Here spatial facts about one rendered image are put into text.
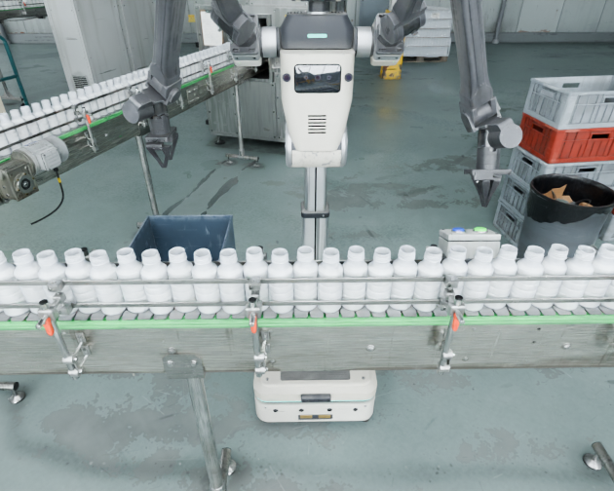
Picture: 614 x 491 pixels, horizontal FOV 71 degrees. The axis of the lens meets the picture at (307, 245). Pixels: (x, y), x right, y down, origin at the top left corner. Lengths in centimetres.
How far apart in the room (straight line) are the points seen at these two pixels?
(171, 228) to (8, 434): 123
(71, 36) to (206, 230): 544
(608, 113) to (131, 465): 318
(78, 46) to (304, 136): 558
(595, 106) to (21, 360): 307
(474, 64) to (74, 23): 606
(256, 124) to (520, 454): 387
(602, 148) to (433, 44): 743
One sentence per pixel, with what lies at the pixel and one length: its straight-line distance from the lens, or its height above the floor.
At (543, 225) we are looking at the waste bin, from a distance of 283.
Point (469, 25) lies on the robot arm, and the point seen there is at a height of 161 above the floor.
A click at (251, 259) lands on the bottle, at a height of 115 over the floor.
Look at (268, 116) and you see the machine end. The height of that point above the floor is 39.
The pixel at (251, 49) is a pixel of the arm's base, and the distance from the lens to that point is 146.
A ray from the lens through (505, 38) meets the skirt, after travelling 1406.
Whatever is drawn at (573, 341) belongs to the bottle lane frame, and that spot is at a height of 92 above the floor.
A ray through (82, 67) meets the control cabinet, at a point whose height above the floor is 59.
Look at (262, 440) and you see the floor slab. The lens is 203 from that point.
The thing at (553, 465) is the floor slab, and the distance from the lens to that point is 221.
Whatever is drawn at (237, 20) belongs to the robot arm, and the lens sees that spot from 130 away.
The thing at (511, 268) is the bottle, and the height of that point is 112.
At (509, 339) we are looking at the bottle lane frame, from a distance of 121.
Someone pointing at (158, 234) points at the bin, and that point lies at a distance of 170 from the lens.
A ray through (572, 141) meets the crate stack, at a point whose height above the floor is 80.
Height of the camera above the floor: 171
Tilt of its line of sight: 33 degrees down
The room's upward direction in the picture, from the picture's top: straight up
